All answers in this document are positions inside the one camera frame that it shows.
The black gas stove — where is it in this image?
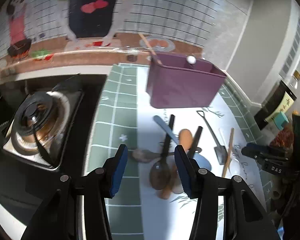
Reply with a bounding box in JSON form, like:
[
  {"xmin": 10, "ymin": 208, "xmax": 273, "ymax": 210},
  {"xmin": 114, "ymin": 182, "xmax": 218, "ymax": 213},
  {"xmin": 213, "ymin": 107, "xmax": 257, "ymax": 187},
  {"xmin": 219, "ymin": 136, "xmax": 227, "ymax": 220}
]
[{"xmin": 0, "ymin": 74, "xmax": 106, "ymax": 209}]

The purple plastic utensil bin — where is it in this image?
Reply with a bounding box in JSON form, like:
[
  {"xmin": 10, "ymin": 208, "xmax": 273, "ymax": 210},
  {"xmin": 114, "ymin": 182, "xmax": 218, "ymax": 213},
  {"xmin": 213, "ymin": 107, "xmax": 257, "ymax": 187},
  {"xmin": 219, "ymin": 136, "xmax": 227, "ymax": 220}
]
[{"xmin": 146, "ymin": 51, "xmax": 226, "ymax": 108}]

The teal capped salt shaker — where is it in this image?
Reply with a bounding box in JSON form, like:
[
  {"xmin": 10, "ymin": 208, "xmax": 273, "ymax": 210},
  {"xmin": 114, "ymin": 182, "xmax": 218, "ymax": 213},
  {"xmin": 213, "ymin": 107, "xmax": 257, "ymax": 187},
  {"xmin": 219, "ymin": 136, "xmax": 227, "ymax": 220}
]
[{"xmin": 274, "ymin": 111, "xmax": 289, "ymax": 131}]

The white green patterned table mat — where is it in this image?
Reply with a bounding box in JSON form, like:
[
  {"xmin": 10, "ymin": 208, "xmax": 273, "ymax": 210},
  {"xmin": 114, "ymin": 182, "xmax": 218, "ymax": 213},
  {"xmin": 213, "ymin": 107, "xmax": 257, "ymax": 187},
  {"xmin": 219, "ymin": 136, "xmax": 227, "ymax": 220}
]
[{"xmin": 82, "ymin": 63, "xmax": 279, "ymax": 239}]

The blue plastic spoon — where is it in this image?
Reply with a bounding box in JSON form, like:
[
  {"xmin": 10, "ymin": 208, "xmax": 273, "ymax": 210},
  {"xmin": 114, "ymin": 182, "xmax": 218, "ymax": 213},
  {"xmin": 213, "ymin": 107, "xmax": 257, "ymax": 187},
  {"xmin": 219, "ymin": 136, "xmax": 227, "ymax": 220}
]
[{"xmin": 153, "ymin": 115, "xmax": 212, "ymax": 171}]

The white ended utensil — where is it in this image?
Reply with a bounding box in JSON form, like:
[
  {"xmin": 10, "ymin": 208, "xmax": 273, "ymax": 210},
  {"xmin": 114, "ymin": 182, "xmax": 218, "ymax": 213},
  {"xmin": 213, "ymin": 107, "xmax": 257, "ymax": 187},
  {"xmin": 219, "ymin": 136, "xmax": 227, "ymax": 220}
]
[{"xmin": 186, "ymin": 55, "xmax": 197, "ymax": 65}]

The grey metal shovel spoon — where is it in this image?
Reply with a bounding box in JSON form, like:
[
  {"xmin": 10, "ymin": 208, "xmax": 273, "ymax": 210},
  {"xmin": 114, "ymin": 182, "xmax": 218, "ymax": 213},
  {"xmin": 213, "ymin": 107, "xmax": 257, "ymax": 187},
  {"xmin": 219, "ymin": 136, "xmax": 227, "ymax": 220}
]
[{"xmin": 197, "ymin": 110, "xmax": 228, "ymax": 165}]

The yellow lid chili jar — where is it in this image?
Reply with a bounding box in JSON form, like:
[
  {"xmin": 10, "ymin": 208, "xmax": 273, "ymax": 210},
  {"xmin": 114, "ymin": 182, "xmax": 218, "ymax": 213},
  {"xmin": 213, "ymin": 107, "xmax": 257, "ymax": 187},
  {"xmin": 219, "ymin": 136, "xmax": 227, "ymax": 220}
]
[{"xmin": 270, "ymin": 126, "xmax": 294, "ymax": 148}]

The black handled dark spoon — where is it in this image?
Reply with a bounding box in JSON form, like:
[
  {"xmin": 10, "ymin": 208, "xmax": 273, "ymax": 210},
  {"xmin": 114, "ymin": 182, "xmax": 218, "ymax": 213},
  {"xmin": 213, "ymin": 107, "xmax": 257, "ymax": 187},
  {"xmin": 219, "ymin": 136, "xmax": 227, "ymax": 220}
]
[{"xmin": 149, "ymin": 114, "xmax": 175, "ymax": 190}]

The dark metal spoon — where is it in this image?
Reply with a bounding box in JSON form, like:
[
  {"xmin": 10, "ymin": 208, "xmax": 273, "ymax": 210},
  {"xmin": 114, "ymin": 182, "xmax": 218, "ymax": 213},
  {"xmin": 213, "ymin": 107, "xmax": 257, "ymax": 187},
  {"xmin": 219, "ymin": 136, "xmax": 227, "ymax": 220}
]
[{"xmin": 132, "ymin": 148, "xmax": 161, "ymax": 163}]

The wooden rice paddle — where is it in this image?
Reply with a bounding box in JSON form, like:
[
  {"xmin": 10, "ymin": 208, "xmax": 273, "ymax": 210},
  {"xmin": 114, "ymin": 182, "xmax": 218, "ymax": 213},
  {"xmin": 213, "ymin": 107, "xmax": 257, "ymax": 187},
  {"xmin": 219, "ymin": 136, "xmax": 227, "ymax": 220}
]
[{"xmin": 160, "ymin": 128, "xmax": 193, "ymax": 200}]

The dark soy sauce bottle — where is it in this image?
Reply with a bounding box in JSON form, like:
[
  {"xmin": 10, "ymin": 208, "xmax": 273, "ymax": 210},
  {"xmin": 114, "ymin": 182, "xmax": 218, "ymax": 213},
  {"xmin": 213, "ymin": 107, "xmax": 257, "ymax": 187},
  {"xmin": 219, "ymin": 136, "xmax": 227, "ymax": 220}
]
[{"xmin": 254, "ymin": 70, "xmax": 300, "ymax": 130}]

